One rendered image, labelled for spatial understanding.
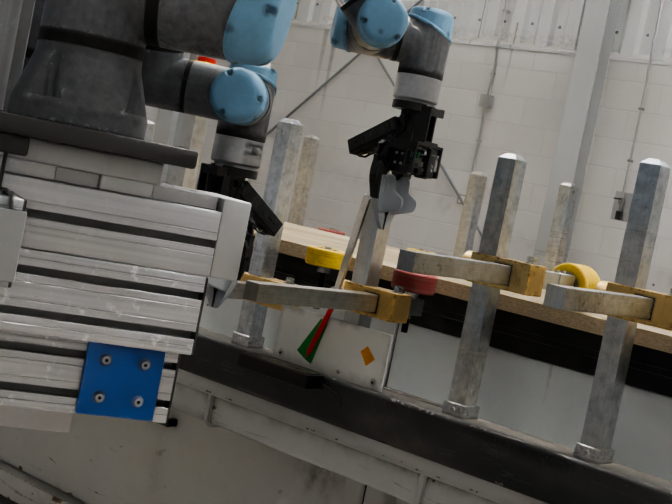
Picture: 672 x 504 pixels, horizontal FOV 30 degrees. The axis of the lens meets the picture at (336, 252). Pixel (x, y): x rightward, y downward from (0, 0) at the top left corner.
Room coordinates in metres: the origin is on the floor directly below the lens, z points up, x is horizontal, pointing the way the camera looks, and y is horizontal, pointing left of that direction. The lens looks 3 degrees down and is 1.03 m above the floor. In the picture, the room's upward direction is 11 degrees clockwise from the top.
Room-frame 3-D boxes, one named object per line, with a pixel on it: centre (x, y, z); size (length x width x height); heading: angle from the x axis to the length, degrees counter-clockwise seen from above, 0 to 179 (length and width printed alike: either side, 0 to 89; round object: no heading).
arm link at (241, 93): (1.76, 0.19, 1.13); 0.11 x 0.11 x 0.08; 0
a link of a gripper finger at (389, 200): (2.04, -0.07, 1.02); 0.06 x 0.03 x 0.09; 49
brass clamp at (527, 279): (2.04, -0.27, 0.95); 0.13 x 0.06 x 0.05; 50
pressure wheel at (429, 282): (2.25, -0.15, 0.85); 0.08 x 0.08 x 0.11
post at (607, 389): (1.89, -0.44, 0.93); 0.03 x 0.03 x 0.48; 50
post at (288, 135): (2.37, 0.13, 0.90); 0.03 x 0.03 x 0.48; 50
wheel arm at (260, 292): (2.10, -0.02, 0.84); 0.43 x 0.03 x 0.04; 140
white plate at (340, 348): (2.21, -0.02, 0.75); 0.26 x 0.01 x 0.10; 50
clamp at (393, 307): (2.20, -0.08, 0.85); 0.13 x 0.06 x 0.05; 50
